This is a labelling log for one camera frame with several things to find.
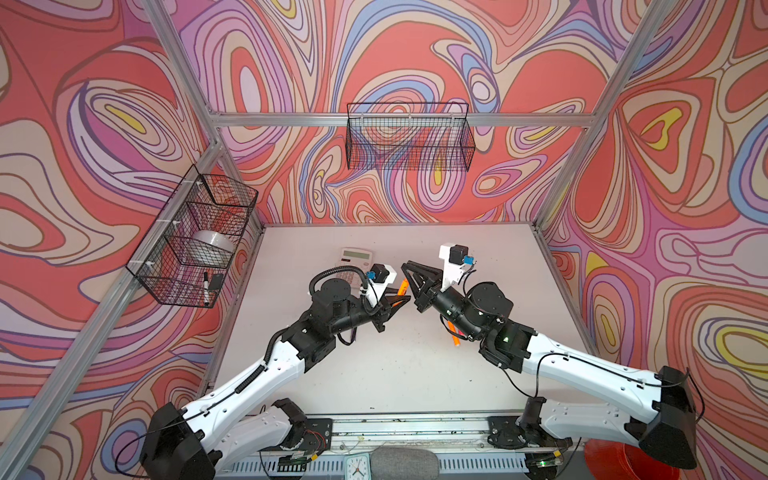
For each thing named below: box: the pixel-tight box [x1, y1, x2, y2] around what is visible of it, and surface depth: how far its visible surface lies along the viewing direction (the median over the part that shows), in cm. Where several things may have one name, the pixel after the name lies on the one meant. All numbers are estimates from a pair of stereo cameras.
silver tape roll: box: [191, 230, 237, 255], surface depth 73 cm
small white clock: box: [344, 453, 372, 480], surface depth 69 cm
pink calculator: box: [339, 247, 373, 268], surface depth 108 cm
